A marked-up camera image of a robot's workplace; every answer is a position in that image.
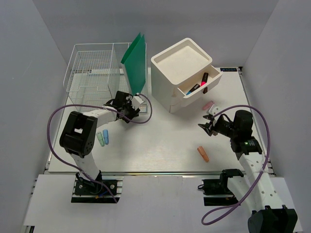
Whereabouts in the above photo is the white drawer cabinet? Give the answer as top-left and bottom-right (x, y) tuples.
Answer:
(151, 38), (212, 113)

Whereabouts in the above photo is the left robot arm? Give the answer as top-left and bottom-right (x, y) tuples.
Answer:
(60, 91), (143, 194)

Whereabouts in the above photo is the blue highlighter marker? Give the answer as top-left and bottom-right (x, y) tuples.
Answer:
(186, 84), (200, 95)

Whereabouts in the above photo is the white top drawer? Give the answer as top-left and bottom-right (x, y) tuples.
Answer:
(175, 65), (223, 107)

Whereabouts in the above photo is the orange transparent lead case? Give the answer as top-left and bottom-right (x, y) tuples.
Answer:
(197, 146), (209, 163)

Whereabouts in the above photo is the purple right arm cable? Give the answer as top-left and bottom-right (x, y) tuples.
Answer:
(201, 104), (270, 225)

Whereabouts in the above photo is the pink highlighter marker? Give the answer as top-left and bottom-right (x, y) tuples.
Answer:
(201, 72), (209, 86)

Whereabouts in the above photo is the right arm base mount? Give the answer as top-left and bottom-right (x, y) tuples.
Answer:
(197, 169), (244, 206)

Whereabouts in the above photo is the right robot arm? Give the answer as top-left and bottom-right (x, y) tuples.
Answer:
(199, 110), (298, 233)

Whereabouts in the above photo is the green plastic folder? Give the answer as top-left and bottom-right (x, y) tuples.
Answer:
(121, 33), (146, 95)

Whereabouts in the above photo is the white wire mesh organizer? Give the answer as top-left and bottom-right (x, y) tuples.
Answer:
(63, 42), (149, 114)

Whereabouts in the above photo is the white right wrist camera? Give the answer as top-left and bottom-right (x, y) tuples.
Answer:
(208, 104), (220, 116)

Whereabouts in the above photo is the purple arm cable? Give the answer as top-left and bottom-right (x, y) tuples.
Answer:
(47, 93), (153, 203)
(201, 104), (270, 225)

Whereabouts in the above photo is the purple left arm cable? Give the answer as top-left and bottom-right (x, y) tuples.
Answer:
(47, 93), (153, 203)

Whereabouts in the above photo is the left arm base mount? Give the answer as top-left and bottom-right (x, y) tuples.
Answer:
(71, 172), (123, 204)

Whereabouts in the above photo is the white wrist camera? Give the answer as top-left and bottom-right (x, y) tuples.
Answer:
(208, 104), (220, 116)
(131, 95), (144, 109)

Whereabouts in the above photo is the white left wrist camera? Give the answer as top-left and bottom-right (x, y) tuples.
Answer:
(131, 95), (144, 109)

